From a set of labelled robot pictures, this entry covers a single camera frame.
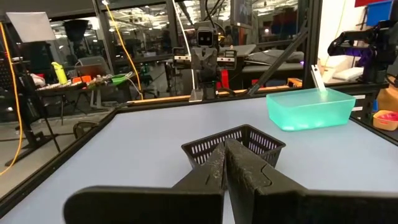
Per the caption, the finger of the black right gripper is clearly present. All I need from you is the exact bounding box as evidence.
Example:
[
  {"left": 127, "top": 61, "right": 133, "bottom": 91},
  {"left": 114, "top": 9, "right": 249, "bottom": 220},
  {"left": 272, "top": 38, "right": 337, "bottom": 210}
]
[
  {"left": 204, "top": 49, "right": 218, "bottom": 82},
  {"left": 190, "top": 49, "right": 205, "bottom": 82}
]

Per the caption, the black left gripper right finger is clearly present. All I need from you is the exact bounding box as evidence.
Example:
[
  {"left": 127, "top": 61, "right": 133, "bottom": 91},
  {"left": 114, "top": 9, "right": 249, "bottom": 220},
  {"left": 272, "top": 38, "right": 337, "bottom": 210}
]
[{"left": 224, "top": 138, "right": 398, "bottom": 224}]

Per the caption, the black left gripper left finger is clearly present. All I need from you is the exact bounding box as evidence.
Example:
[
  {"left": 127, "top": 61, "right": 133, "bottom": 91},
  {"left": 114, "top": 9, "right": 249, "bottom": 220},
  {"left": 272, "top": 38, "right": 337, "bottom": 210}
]
[{"left": 63, "top": 141, "right": 228, "bottom": 224}]

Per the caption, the black slotted plastic basket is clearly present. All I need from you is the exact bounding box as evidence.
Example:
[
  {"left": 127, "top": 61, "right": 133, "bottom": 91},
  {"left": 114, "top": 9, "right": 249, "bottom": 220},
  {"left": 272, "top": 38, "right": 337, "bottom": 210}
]
[{"left": 181, "top": 124, "right": 286, "bottom": 170}]

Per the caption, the green box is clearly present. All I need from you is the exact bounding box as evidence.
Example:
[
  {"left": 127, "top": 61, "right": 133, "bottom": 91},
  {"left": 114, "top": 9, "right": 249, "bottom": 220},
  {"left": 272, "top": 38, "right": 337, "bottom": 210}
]
[{"left": 110, "top": 73, "right": 133, "bottom": 86}]

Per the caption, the teal plastic bin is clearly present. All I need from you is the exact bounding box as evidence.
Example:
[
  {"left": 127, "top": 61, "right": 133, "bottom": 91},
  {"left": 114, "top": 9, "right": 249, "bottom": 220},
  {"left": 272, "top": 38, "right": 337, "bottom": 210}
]
[{"left": 266, "top": 87, "right": 357, "bottom": 132}]

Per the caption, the white stool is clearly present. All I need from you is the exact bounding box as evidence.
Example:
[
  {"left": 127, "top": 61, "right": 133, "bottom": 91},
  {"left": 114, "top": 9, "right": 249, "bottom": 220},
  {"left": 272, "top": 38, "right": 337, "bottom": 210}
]
[{"left": 332, "top": 67, "right": 364, "bottom": 82}]

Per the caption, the black cone lamp shade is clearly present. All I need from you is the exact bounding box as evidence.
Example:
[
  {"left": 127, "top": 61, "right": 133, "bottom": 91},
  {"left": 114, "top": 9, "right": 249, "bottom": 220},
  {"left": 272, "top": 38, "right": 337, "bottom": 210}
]
[{"left": 63, "top": 19, "right": 90, "bottom": 50}]

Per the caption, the orange bowl with pink contents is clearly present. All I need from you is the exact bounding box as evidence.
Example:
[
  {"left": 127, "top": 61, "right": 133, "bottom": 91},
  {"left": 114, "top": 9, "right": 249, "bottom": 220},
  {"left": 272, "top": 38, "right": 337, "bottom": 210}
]
[{"left": 372, "top": 109, "right": 398, "bottom": 131}]

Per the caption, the black work desk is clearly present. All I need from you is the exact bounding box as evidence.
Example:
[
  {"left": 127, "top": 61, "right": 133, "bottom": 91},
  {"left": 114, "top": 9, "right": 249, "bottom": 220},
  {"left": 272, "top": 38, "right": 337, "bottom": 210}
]
[{"left": 35, "top": 74, "right": 134, "bottom": 118}]

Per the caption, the yellow-green drink bottle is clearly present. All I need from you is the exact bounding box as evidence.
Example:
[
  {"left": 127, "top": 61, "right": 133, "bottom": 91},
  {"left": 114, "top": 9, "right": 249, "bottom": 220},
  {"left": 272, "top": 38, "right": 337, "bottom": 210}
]
[{"left": 51, "top": 61, "right": 68, "bottom": 85}]

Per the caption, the tan bag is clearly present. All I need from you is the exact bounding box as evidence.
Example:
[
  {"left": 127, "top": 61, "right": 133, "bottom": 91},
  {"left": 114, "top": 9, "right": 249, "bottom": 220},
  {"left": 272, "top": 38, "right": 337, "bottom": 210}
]
[{"left": 376, "top": 83, "right": 398, "bottom": 113}]

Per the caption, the red storage bin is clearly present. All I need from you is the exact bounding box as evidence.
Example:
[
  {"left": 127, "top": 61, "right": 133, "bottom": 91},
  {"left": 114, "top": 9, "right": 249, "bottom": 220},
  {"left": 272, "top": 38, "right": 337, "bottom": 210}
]
[{"left": 354, "top": 0, "right": 386, "bottom": 7}]

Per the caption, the blue storage bin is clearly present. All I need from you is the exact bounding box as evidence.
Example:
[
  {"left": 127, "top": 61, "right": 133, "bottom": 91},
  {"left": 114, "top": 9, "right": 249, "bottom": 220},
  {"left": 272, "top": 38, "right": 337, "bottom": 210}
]
[{"left": 366, "top": 0, "right": 394, "bottom": 27}]

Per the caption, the black light stand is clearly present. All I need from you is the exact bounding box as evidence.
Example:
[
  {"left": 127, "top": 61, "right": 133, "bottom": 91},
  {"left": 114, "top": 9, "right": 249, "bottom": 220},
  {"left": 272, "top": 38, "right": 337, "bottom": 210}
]
[{"left": 0, "top": 11, "right": 63, "bottom": 166}]

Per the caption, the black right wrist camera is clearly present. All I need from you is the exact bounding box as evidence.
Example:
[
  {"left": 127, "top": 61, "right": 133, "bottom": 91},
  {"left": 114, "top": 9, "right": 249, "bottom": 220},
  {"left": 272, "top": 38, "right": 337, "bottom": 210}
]
[{"left": 196, "top": 26, "right": 215, "bottom": 48}]

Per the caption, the yellow hanging power cord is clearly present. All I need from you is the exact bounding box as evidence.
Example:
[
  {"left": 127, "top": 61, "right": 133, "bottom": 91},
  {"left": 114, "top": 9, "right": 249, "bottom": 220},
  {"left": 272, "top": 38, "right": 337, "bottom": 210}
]
[{"left": 104, "top": 1, "right": 144, "bottom": 101}]

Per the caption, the silver frame bracket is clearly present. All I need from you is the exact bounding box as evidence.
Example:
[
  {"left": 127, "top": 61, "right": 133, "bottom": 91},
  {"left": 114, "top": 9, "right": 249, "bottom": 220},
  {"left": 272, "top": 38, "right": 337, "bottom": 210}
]
[{"left": 310, "top": 64, "right": 328, "bottom": 94}]

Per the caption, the thin yellow floor cable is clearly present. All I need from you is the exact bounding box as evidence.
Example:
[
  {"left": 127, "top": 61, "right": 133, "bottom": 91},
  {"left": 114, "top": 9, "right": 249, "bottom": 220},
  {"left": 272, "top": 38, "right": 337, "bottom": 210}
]
[{"left": 0, "top": 23, "right": 24, "bottom": 177}]

